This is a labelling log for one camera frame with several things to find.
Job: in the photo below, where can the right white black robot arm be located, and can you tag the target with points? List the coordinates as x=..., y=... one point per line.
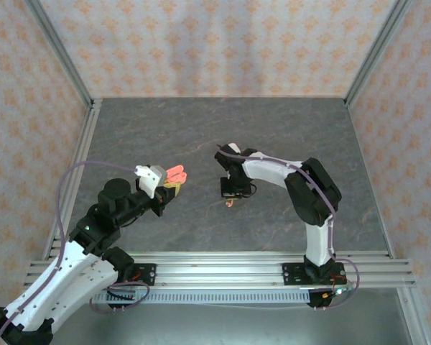
x=273, y=172

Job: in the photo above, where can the aluminium side rail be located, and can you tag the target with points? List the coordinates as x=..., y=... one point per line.
x=83, y=151

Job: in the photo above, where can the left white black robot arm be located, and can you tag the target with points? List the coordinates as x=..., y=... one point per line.
x=57, y=287

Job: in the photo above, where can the orange earbud charging case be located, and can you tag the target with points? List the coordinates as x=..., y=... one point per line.
x=176, y=174

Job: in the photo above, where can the aluminium frame post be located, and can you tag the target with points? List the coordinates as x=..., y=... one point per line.
x=62, y=54
x=375, y=54

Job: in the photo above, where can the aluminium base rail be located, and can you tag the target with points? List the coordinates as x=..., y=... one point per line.
x=219, y=269

